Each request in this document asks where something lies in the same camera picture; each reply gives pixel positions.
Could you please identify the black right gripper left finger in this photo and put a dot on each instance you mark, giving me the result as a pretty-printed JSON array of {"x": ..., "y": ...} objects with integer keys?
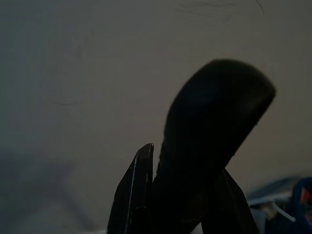
[{"x": 136, "y": 195}]

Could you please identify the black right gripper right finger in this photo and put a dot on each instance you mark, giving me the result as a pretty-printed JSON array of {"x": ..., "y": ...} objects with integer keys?
[{"x": 231, "y": 209}]

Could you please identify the blue round bin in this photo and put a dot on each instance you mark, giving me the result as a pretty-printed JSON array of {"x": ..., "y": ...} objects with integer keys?
[{"x": 295, "y": 214}]

